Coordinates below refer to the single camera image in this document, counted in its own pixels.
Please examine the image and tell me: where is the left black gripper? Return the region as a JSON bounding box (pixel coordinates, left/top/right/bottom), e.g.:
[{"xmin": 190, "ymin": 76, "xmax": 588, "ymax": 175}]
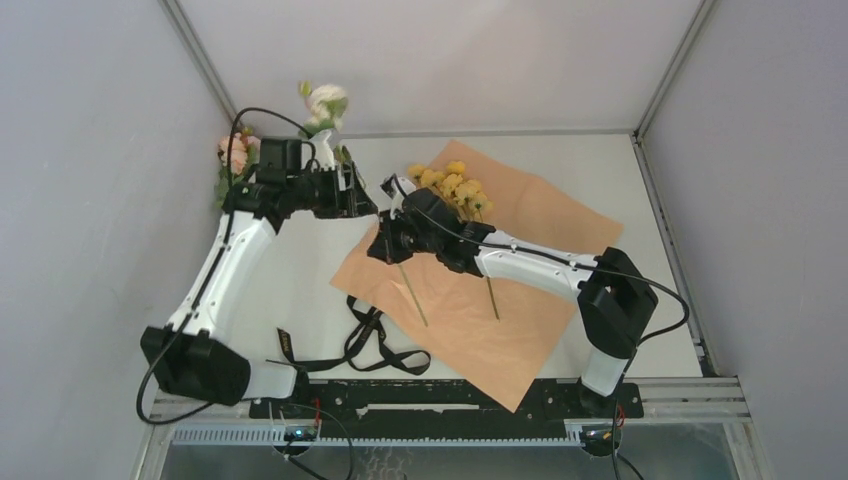
[{"xmin": 285, "ymin": 160, "xmax": 372, "ymax": 218}]

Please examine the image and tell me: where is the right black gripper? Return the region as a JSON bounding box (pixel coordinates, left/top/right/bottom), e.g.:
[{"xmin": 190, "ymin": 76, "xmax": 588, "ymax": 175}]
[{"xmin": 372, "ymin": 205, "xmax": 443, "ymax": 262}]

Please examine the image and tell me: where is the yellow fake flower stem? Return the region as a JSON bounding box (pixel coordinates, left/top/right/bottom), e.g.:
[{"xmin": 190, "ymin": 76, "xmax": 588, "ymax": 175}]
[{"xmin": 397, "ymin": 160, "xmax": 502, "ymax": 329}]

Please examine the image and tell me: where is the white fake flower stem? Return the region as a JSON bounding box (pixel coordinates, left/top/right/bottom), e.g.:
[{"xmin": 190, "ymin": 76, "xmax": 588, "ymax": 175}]
[{"xmin": 298, "ymin": 81, "xmax": 361, "ymax": 191}]

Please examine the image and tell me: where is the pink fake flower stem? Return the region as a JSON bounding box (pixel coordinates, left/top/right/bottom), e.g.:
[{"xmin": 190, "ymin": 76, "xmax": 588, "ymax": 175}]
[{"xmin": 215, "ymin": 127, "xmax": 261, "ymax": 208}]

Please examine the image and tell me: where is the orange wrapping paper sheet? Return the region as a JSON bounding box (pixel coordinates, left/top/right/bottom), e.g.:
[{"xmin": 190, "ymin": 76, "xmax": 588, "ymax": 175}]
[{"xmin": 331, "ymin": 140, "xmax": 624, "ymax": 412}]

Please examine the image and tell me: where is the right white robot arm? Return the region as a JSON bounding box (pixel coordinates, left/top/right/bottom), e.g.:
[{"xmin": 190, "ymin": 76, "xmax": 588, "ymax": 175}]
[{"xmin": 367, "ymin": 176, "xmax": 691, "ymax": 416}]

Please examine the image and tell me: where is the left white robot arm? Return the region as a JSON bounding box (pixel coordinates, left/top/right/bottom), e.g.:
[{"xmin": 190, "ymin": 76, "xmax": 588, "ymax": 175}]
[{"xmin": 140, "ymin": 163, "xmax": 377, "ymax": 417}]

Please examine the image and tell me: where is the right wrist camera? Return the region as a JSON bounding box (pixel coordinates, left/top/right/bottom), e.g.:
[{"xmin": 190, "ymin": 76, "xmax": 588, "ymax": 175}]
[{"xmin": 380, "ymin": 174, "xmax": 417, "ymax": 219}]

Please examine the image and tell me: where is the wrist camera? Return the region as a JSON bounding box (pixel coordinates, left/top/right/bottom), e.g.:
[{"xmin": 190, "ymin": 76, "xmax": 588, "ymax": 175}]
[
  {"xmin": 258, "ymin": 137, "xmax": 304, "ymax": 174},
  {"xmin": 380, "ymin": 174, "xmax": 417, "ymax": 219}
]

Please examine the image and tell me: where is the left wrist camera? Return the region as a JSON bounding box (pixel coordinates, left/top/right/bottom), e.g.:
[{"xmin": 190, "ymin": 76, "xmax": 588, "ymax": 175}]
[{"xmin": 258, "ymin": 137, "xmax": 304, "ymax": 174}]

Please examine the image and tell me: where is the black ribbon strap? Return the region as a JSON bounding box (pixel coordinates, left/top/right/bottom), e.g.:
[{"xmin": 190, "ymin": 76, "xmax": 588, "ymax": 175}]
[{"xmin": 266, "ymin": 295, "xmax": 433, "ymax": 378}]

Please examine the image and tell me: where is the black mounting base plate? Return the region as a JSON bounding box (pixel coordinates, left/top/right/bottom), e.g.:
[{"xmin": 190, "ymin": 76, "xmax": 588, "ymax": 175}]
[{"xmin": 288, "ymin": 379, "xmax": 645, "ymax": 420}]

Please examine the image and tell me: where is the white cable duct rail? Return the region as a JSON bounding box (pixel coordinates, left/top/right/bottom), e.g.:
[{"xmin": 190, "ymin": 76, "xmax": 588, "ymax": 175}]
[{"xmin": 171, "ymin": 424, "xmax": 584, "ymax": 447}]

